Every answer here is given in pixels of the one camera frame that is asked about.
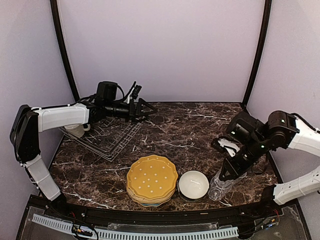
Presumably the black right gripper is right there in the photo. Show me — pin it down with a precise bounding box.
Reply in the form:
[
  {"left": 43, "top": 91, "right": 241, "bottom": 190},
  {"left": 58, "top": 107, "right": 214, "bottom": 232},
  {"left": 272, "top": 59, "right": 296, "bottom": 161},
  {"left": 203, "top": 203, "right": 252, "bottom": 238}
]
[{"left": 219, "top": 135, "right": 269, "bottom": 180}]

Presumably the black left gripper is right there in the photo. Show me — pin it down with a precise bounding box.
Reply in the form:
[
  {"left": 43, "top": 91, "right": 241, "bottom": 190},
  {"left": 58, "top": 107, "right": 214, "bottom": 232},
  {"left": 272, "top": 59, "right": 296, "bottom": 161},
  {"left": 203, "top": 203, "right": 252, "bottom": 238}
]
[{"left": 105, "top": 97, "right": 158, "bottom": 124}]

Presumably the clear drinking glass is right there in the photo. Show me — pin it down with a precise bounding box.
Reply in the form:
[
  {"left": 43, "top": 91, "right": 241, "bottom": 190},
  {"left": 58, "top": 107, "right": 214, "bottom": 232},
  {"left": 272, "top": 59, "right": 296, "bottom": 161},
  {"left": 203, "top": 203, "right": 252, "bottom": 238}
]
[{"left": 207, "top": 168, "right": 247, "bottom": 201}]

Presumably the navy and white bowl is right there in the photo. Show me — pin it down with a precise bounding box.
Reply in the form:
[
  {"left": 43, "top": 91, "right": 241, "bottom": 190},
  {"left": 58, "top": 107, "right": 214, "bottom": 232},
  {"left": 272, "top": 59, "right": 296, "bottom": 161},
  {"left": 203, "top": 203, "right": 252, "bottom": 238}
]
[{"left": 177, "top": 170, "right": 210, "bottom": 203}]

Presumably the cream ceramic plate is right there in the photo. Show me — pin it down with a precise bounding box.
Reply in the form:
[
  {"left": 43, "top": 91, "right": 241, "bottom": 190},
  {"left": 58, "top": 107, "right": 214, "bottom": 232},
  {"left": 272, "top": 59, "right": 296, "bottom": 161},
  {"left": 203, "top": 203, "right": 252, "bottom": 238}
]
[{"left": 126, "top": 181, "right": 176, "bottom": 204}]

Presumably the blue polka dot plate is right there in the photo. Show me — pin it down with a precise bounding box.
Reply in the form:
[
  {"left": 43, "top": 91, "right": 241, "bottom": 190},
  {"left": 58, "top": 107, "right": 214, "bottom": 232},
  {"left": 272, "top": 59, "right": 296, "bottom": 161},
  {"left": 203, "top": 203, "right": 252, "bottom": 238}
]
[{"left": 140, "top": 203, "right": 162, "bottom": 207}]

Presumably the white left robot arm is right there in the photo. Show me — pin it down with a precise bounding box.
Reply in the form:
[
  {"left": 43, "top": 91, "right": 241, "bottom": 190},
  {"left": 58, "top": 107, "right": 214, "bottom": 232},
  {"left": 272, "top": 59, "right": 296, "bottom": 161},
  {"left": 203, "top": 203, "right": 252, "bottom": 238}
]
[{"left": 9, "top": 98, "right": 158, "bottom": 218}]

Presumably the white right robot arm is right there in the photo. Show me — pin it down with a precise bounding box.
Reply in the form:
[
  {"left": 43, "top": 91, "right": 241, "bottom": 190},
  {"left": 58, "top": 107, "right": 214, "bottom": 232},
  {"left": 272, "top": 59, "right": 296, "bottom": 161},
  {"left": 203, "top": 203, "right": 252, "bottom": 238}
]
[{"left": 218, "top": 110, "right": 320, "bottom": 217}]

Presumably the cream ribbed mug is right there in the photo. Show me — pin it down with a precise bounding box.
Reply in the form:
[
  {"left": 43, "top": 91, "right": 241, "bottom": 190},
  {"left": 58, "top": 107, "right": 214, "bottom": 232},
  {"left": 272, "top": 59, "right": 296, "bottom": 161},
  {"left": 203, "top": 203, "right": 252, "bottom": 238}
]
[{"left": 64, "top": 123, "right": 91, "bottom": 138}]

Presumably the chrome wire dish rack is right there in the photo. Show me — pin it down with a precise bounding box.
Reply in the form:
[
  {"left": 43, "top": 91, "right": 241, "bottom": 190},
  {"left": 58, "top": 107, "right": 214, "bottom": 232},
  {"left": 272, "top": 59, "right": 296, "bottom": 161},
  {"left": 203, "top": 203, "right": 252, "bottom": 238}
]
[{"left": 59, "top": 117, "right": 142, "bottom": 162}]

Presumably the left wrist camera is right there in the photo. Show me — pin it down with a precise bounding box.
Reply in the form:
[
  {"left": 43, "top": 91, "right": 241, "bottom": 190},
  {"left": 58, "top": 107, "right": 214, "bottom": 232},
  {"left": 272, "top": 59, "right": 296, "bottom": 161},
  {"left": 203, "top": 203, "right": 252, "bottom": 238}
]
[{"left": 96, "top": 80, "right": 143, "bottom": 106}]

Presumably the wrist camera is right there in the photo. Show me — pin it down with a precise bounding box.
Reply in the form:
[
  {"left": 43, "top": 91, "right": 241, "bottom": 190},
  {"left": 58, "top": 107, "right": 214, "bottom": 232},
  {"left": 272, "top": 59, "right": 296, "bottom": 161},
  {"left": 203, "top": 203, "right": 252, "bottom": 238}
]
[
  {"left": 96, "top": 80, "right": 143, "bottom": 106},
  {"left": 210, "top": 111, "right": 264, "bottom": 157}
]

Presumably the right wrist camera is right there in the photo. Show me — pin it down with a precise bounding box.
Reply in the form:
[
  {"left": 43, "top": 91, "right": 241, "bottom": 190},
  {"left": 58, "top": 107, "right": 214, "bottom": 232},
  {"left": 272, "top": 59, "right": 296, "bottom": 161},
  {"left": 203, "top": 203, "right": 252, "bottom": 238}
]
[{"left": 210, "top": 111, "right": 264, "bottom": 157}]

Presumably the black front rail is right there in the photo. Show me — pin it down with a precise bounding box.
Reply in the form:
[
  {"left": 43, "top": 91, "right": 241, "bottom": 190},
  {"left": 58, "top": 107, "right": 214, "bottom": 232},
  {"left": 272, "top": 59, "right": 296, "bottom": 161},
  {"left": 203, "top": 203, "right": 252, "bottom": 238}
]
[{"left": 14, "top": 190, "right": 317, "bottom": 240}]

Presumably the white slotted cable duct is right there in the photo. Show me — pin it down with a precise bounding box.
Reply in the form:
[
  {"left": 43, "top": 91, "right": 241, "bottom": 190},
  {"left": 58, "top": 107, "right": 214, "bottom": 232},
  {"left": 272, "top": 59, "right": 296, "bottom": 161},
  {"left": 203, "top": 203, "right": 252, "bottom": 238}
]
[{"left": 32, "top": 214, "right": 239, "bottom": 240}]

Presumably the black left frame post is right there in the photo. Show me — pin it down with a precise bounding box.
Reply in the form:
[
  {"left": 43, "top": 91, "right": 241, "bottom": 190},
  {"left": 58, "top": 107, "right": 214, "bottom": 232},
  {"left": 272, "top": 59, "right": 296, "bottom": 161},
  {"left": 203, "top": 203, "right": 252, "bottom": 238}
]
[{"left": 50, "top": 0, "right": 80, "bottom": 101}]

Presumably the black frame post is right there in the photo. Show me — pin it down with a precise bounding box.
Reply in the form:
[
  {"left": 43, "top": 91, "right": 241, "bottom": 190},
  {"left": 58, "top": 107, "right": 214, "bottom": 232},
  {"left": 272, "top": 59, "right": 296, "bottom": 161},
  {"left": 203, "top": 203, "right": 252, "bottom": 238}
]
[
  {"left": 241, "top": 0, "right": 273, "bottom": 112},
  {"left": 50, "top": 0, "right": 80, "bottom": 101}
]

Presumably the black right frame post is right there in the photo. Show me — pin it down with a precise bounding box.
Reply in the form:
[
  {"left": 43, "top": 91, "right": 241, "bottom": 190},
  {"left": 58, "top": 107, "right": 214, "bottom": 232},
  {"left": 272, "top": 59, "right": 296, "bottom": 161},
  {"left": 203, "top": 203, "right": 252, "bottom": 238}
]
[{"left": 241, "top": 0, "right": 273, "bottom": 112}]

